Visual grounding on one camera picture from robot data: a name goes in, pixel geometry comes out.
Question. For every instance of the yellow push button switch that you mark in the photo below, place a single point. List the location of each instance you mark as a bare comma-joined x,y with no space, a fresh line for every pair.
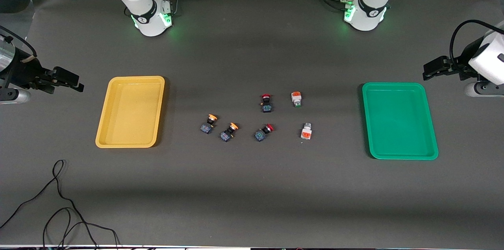
206,127
226,136

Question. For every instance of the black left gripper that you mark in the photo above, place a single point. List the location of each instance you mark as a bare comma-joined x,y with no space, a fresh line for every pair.
464,62

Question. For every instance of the dark grey table mat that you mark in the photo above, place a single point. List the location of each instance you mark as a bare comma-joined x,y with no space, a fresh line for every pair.
252,202

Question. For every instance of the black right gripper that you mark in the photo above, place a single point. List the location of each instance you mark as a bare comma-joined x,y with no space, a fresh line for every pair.
24,71

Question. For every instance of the green button white orange switch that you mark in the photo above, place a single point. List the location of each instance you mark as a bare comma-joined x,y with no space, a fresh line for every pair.
296,96
306,134

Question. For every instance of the yellow plastic tray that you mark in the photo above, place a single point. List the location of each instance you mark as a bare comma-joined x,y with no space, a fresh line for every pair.
130,112

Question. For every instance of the green plastic tray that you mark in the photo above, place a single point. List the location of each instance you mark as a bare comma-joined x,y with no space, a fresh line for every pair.
399,122

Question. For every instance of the red push button switch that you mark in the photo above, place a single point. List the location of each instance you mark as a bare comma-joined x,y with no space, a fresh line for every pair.
260,136
267,106

